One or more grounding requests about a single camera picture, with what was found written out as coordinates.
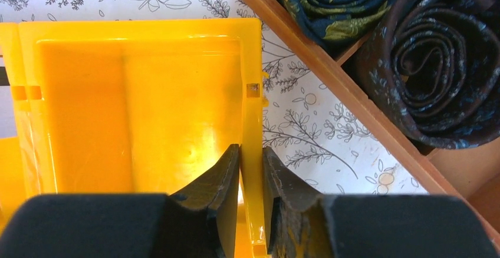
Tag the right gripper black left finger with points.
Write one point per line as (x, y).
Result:
(198, 220)

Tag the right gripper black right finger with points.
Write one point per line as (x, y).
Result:
(303, 222)

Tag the yellow plastic bin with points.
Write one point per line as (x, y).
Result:
(134, 106)

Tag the wooden compartment tray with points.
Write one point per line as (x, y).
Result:
(470, 174)

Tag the rolled tie green yellow pattern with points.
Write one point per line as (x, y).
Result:
(335, 24)

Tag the rolled tie dark brown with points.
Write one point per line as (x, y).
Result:
(432, 67)

